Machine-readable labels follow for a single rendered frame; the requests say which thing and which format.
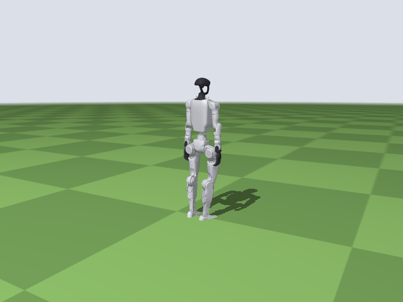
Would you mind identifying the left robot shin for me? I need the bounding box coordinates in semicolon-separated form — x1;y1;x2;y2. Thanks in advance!
186;176;197;212

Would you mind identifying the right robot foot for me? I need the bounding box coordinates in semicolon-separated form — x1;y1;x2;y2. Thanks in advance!
199;214;217;221

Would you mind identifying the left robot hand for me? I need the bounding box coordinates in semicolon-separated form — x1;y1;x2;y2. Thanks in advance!
184;141;189;160

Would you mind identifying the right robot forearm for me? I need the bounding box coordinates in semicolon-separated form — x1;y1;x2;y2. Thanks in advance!
213;123;222;150

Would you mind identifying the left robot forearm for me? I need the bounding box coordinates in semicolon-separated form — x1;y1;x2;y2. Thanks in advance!
184;126;192;144

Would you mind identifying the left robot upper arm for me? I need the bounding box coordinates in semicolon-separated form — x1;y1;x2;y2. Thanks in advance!
185;100;193;127

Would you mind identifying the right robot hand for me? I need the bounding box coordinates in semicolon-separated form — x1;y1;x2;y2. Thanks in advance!
213;146;221;166

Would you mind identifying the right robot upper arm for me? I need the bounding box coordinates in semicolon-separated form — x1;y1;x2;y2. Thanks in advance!
208;101;220;130

